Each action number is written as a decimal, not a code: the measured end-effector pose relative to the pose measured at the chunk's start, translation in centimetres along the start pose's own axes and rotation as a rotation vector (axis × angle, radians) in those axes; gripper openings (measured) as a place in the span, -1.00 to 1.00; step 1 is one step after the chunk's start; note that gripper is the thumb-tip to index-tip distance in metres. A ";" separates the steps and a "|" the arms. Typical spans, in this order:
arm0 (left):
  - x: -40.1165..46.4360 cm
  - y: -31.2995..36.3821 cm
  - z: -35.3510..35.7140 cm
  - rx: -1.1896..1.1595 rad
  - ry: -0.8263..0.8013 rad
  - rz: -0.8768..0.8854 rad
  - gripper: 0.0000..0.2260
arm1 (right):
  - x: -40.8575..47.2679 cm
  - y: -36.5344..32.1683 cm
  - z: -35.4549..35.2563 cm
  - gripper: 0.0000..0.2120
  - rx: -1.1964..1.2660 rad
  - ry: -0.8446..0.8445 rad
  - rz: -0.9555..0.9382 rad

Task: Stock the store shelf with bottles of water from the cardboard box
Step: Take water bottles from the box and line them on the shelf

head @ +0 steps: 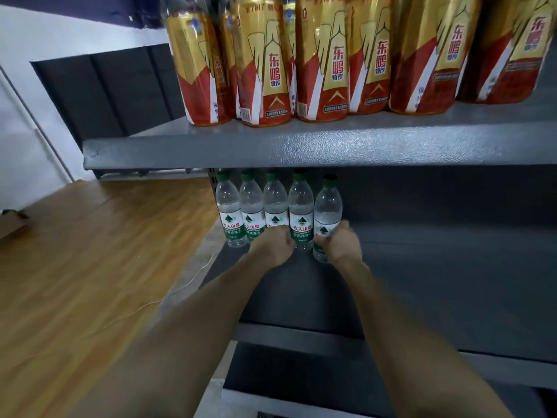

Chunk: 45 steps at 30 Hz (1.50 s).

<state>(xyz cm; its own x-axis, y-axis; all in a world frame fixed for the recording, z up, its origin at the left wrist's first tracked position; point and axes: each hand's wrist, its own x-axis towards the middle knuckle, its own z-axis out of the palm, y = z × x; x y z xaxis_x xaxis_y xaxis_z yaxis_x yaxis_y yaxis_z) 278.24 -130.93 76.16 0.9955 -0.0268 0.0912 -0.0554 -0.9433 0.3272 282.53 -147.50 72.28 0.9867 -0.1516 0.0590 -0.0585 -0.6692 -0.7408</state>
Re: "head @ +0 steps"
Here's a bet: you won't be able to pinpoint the person's left hand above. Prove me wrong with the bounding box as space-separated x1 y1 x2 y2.
248 225 296 269

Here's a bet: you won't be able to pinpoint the dark grey partition panels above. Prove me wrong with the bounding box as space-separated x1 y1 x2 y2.
31 43 188 179

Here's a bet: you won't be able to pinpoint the person's right forearm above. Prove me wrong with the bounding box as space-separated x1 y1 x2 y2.
339 256 516 418

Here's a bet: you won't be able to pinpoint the white wall pipe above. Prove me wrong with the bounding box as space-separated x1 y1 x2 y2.
0 64 73 181

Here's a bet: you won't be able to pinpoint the person's left forearm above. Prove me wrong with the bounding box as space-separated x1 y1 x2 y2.
69 252 279 418

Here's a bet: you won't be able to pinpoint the water bottle green cap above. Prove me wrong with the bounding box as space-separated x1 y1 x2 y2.
312 174 343 264
263 170 290 229
288 170 315 252
239 170 267 242
215 171 249 248

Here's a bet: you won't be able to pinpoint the row of gold red drink bottles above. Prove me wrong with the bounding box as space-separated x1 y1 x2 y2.
161 0 557 128

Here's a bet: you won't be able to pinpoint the person's right hand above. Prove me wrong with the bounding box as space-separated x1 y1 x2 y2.
314 220 363 266

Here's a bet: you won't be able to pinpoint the flat brown carton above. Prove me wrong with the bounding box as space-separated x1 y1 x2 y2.
0 208 31 240

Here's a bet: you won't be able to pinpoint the dark grey metal shelf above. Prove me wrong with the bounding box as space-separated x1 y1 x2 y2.
82 38 557 418

